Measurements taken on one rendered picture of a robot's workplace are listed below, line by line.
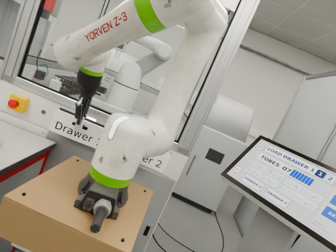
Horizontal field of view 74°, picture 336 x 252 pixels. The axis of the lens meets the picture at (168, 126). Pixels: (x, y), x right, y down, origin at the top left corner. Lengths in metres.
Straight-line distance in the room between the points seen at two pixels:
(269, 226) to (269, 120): 3.59
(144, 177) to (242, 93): 3.46
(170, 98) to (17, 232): 0.52
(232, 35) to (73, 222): 1.01
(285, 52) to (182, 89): 4.09
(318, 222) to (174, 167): 0.64
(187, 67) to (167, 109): 0.14
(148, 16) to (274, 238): 0.97
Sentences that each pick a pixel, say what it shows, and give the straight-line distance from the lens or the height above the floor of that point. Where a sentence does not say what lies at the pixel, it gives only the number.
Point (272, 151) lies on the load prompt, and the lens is 1.17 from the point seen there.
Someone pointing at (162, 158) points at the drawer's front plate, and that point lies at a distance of 1.16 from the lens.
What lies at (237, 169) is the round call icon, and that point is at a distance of 1.10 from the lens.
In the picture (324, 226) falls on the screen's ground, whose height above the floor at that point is 1.01.
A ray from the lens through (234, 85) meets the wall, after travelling 4.41.
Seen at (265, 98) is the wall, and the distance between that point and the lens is 4.56.
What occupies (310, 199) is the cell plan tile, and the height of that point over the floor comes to 1.06.
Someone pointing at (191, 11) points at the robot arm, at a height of 1.42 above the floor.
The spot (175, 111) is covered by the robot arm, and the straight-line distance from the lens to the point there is 0.71.
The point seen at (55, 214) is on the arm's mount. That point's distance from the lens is 0.61.
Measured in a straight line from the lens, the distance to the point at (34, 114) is 1.31.
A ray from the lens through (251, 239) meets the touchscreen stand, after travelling 1.18.
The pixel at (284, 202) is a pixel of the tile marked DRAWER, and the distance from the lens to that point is 1.02.
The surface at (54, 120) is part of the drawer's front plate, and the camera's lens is 1.21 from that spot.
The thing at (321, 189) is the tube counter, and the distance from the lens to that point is 1.08.
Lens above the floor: 1.22
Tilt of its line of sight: 8 degrees down
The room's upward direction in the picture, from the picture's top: 23 degrees clockwise
